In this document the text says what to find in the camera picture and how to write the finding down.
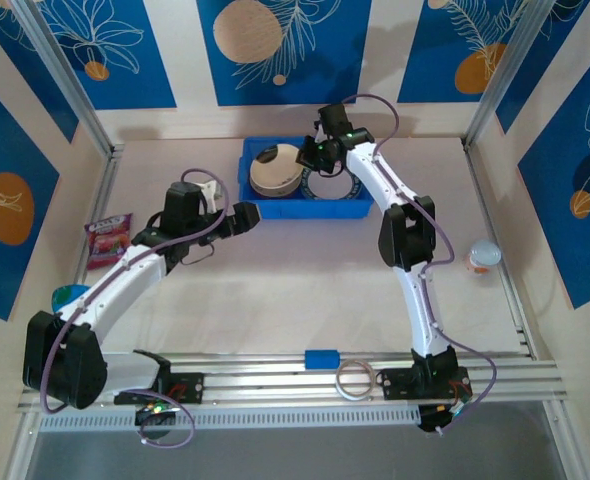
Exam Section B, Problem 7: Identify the green rim lettered plate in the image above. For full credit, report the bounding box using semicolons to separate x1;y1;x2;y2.
299;167;362;202

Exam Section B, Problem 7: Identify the blue plastic bin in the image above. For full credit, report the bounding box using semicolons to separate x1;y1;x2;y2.
235;135;377;221

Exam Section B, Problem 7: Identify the purple candy bag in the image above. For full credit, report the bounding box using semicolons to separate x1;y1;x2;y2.
83;213;134;271

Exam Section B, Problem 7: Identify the blue green jelly cup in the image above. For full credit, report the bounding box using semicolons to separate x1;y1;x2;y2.
51;282;90;321

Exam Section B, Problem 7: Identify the blue plastic block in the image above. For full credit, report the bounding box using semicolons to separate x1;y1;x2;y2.
304;349;341;370

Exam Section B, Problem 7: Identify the orange white lidded cup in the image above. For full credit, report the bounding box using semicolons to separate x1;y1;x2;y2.
463;238;503;275

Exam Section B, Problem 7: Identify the black connector module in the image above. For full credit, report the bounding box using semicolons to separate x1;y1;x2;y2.
133;403;177;442
417;402;464;436

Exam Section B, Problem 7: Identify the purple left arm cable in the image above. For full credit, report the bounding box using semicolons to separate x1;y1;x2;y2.
41;168;234;449

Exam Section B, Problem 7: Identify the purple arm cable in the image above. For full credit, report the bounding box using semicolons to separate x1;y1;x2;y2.
41;168;234;449
341;93;499;436

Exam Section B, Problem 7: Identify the thin black cable loop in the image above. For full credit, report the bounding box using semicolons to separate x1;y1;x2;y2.
178;243;217;267

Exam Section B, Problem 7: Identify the aluminium side rail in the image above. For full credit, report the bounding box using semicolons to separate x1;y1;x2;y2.
62;143;126;321
460;139;539;359

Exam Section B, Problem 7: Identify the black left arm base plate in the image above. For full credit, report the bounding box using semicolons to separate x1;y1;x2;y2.
114;370;206;406

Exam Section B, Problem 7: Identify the aluminium rail frame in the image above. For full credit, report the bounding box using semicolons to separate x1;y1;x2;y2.
18;349;569;414

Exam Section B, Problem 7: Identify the silver tape ring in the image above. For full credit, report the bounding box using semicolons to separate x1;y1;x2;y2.
334;358;377;401

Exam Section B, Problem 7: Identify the aluminium corner post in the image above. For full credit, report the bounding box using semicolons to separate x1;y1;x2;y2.
12;0;116;156
462;0;564;151

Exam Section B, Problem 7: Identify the white slotted cable duct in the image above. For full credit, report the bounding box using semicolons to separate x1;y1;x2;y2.
38;403;422;432

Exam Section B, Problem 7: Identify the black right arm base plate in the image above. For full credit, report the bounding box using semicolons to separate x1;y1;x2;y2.
378;367;472;402

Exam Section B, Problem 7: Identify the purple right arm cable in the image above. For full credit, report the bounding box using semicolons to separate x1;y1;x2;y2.
341;93;499;436

